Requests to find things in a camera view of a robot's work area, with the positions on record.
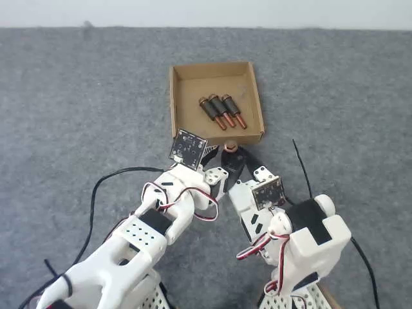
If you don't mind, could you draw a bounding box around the copper bolt in black sleeve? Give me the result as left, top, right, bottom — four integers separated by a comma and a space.
207, 93, 237, 129
221, 93, 248, 130
197, 96, 228, 132

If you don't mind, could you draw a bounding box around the cardboard box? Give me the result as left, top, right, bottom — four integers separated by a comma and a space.
169, 61, 266, 147

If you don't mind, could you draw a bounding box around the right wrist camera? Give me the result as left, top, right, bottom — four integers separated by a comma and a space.
250, 176, 286, 211

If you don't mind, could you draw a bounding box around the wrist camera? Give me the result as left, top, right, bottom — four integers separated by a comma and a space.
168, 128, 208, 171
250, 176, 286, 211

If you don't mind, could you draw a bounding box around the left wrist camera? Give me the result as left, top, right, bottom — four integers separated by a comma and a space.
168, 128, 208, 171

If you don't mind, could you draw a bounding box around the black cable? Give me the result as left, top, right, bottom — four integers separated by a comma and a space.
292, 138, 314, 198
17, 165, 165, 309
351, 236, 380, 309

